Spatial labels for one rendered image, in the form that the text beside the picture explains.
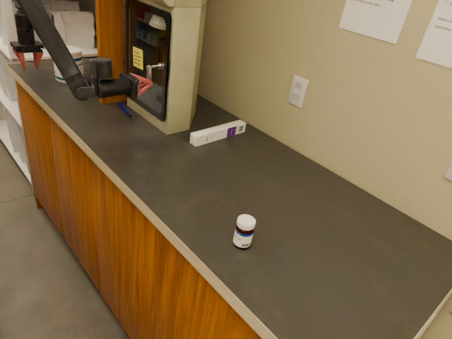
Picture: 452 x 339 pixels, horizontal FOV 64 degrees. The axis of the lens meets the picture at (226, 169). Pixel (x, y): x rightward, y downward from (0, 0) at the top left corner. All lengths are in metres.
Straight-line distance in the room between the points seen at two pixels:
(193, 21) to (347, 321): 1.04
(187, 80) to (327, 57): 0.52
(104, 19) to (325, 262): 1.21
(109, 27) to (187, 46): 0.39
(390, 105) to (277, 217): 0.53
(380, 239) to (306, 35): 0.77
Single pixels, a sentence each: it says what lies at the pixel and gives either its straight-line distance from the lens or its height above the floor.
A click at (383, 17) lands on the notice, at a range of 1.30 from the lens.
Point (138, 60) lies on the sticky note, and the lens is 1.51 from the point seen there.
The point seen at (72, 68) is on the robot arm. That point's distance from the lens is 1.25.
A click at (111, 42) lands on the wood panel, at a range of 1.64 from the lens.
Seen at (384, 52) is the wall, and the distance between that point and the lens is 1.30.
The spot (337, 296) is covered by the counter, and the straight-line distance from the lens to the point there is 0.94.
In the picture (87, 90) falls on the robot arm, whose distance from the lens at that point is 1.26.
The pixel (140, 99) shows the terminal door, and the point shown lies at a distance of 1.55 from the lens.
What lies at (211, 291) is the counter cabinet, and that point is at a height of 0.84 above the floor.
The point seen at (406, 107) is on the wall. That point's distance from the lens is 1.28.
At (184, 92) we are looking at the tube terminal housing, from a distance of 1.42.
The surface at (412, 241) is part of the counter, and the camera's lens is 1.23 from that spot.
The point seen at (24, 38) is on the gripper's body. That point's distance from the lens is 1.59.
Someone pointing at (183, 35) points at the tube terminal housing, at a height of 1.32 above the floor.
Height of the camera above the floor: 1.60
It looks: 31 degrees down
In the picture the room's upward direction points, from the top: 10 degrees clockwise
